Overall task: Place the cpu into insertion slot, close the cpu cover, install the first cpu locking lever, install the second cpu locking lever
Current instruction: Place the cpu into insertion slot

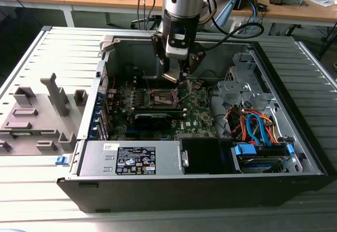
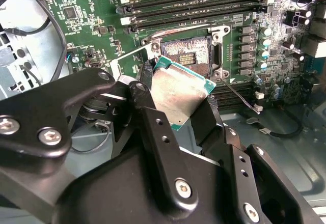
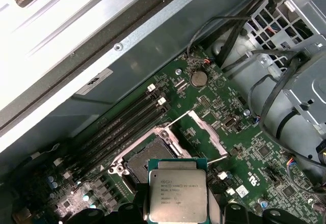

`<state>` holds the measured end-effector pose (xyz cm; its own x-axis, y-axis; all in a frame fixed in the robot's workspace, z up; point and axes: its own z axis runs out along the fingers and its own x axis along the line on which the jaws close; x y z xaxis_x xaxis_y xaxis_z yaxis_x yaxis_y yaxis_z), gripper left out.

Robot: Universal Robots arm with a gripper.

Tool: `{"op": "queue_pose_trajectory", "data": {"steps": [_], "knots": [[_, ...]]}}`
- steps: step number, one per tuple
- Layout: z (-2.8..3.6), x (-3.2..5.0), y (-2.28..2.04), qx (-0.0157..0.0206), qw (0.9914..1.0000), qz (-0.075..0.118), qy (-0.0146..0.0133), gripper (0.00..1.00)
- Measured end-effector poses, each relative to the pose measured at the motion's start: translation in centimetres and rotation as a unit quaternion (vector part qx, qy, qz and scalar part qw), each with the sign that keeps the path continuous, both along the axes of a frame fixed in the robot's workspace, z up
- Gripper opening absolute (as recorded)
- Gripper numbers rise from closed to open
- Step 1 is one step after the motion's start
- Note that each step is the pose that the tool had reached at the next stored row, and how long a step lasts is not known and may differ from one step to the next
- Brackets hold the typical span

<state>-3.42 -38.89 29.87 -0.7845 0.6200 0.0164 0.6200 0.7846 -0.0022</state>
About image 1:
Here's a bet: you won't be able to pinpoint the blue hanging cable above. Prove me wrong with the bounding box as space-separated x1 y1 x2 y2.
249 0 265 34

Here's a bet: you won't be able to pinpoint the blue data wire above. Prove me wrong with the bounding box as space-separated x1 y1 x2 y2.
246 113 274 147

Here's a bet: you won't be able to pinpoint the black PC case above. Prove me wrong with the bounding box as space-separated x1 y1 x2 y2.
56 35 331 214

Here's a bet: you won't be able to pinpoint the hard disk in blue carrier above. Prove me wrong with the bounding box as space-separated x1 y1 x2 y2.
231 141 295 174

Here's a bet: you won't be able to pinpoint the pale blue teach pendant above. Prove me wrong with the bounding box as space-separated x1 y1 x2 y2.
213 0 237 30

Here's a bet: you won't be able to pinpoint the office chair base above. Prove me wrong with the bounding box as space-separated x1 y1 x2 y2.
130 15 158 31

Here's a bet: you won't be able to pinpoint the black camera cable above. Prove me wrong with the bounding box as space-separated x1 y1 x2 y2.
202 22 265 52

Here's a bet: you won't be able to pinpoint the green RAM stick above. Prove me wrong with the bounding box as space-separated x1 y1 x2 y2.
10 130 36 138

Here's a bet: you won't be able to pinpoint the orange power wires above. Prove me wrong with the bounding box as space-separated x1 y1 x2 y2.
227 105 280 144

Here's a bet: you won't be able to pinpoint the silver drive cage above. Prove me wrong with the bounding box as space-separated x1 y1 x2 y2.
216 51 277 111

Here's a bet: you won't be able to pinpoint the black camera bracket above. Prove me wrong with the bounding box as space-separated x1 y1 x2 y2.
170 26 190 49

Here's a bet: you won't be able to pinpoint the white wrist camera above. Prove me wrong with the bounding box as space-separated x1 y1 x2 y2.
165 25 191 59

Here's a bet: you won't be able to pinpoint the black graphics card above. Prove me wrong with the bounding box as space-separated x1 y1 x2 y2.
133 113 171 132

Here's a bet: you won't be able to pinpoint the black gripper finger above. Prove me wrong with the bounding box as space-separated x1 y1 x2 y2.
180 45 207 82
151 31 171 76

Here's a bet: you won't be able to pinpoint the CPU socket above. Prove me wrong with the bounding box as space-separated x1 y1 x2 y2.
147 86 182 109

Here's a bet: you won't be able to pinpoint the grey parts rack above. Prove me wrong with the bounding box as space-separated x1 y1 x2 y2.
0 72 89 156

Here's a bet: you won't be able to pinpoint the silver CPU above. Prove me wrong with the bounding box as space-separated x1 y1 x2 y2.
161 68 181 83

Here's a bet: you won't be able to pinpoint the thin black wire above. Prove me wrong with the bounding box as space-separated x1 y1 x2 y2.
196 70 226 85

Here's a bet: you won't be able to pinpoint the metal socket cover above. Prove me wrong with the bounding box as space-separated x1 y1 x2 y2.
174 80 193 103

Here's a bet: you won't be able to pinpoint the green motherboard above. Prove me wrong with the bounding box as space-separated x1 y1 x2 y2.
107 78 219 141

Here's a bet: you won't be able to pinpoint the grey case handle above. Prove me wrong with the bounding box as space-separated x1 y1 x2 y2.
99 35 117 53

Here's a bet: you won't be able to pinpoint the grey power supply unit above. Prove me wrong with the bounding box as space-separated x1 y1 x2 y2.
78 140 185 177

